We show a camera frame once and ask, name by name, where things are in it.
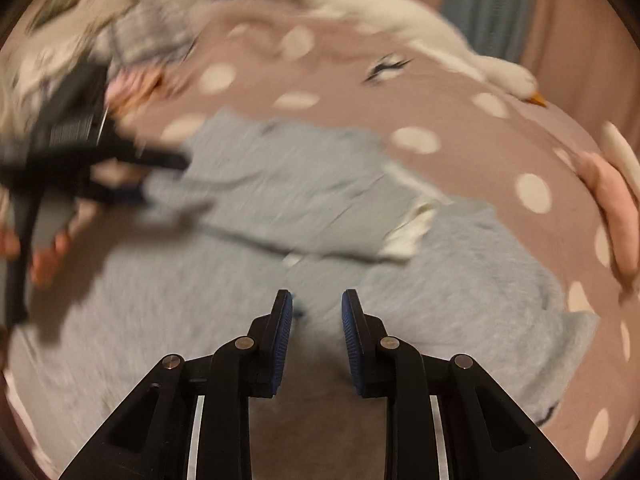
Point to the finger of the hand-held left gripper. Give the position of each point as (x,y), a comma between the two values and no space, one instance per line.
(125,193)
(155,160)

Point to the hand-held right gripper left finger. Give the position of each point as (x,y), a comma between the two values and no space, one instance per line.
(282,340)

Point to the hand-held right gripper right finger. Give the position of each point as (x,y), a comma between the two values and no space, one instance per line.
(352,345)

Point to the grey knit sweater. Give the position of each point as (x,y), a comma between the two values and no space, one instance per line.
(250,185)

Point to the pile of crumpled clothes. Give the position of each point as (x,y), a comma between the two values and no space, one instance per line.
(65,15)

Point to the person's left hand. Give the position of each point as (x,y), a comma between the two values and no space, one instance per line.
(46,262)

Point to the grey plaid cloth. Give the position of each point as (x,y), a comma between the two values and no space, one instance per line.
(145,35)

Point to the pink polka dot blanket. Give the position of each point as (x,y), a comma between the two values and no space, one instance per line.
(350,85)

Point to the white goose plush toy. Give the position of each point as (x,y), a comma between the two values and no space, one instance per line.
(380,10)

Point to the cream folded garment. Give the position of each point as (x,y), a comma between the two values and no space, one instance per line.
(620,150)

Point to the teal curtain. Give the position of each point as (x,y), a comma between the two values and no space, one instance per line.
(490,5)

